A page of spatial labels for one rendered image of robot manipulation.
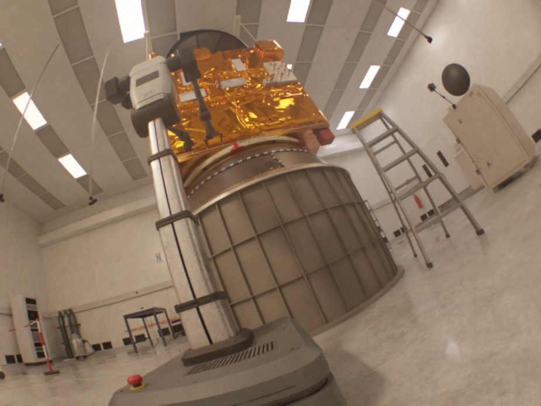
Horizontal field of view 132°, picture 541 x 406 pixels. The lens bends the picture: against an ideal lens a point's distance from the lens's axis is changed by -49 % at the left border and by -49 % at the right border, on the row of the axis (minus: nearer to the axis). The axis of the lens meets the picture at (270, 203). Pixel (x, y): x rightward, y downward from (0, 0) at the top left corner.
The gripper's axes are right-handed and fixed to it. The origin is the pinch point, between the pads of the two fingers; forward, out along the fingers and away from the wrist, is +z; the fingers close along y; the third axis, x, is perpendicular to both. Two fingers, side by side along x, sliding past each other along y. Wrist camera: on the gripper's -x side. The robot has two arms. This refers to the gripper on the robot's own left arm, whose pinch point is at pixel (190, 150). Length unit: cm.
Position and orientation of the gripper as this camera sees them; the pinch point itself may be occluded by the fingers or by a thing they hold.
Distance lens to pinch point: 221.1
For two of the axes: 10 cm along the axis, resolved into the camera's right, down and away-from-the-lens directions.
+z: -1.3, 4.1, 9.0
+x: 3.8, 8.6, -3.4
